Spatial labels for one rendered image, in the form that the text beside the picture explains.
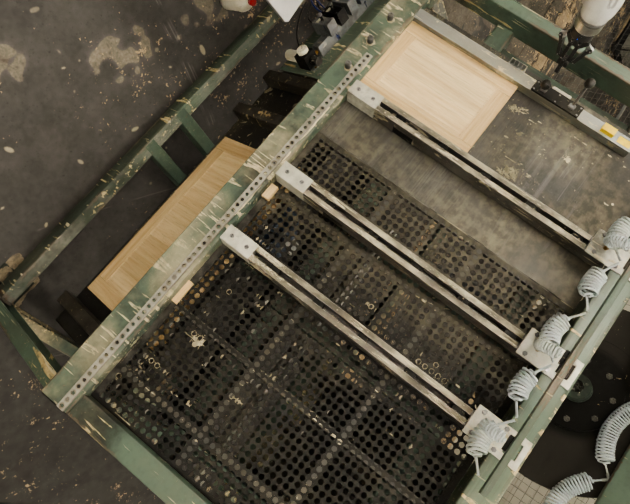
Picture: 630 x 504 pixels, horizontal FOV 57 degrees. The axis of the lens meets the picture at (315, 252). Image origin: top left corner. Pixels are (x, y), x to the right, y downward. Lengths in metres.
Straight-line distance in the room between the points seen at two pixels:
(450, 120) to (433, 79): 0.18
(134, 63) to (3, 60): 0.52
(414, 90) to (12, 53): 1.52
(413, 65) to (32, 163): 1.58
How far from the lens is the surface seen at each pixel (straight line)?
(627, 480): 2.39
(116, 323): 2.04
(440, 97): 2.31
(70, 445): 3.41
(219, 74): 2.75
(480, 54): 2.41
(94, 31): 2.66
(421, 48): 2.41
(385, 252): 1.97
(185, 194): 2.61
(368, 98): 2.20
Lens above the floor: 2.44
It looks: 40 degrees down
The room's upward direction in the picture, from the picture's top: 118 degrees clockwise
